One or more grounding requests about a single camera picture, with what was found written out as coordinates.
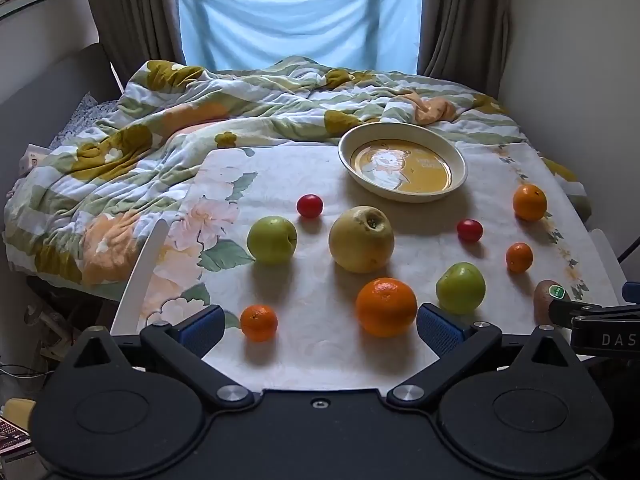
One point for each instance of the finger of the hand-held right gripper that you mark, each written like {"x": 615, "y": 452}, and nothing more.
{"x": 631, "y": 294}
{"x": 575, "y": 310}

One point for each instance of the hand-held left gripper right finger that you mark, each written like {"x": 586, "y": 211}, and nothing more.
{"x": 440, "y": 330}

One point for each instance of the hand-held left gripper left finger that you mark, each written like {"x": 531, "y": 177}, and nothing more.
{"x": 204, "y": 327}

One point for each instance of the brown kiwi with green sticker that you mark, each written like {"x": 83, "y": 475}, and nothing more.
{"x": 542, "y": 300}

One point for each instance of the green apple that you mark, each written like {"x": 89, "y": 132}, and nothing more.
{"x": 460, "y": 288}
{"x": 271, "y": 241}

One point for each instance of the large orange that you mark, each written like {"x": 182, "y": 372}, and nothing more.
{"x": 386, "y": 307}

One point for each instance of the small mandarin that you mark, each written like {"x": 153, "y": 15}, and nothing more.
{"x": 258, "y": 323}
{"x": 519, "y": 258}

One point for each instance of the medium orange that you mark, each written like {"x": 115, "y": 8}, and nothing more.
{"x": 529, "y": 203}

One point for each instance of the large yellow apple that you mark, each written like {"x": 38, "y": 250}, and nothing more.
{"x": 361, "y": 240}

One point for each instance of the cream bowl with yellow cartoon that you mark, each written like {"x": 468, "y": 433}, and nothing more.
{"x": 400, "y": 170}

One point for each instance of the red cherry tomato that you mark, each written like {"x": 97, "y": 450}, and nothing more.
{"x": 309, "y": 206}
{"x": 469, "y": 230}

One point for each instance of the floral tablecloth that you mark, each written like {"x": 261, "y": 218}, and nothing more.
{"x": 310, "y": 285}

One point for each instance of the green striped floral blanket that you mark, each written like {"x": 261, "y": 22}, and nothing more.
{"x": 150, "y": 160}

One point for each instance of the keyboard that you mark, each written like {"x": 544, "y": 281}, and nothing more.
{"x": 14, "y": 435}

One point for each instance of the small white box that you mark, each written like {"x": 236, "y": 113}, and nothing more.
{"x": 34, "y": 159}

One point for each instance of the grey patterned pillow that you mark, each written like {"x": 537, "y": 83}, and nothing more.
{"x": 85, "y": 115}

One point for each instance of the grey headboard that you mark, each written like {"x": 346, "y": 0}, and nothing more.
{"x": 45, "y": 90}

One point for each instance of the grey-brown curtain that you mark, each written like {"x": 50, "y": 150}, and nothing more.
{"x": 135, "y": 10}
{"x": 460, "y": 20}

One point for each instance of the light blue window sheet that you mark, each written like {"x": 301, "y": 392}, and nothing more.
{"x": 300, "y": 15}

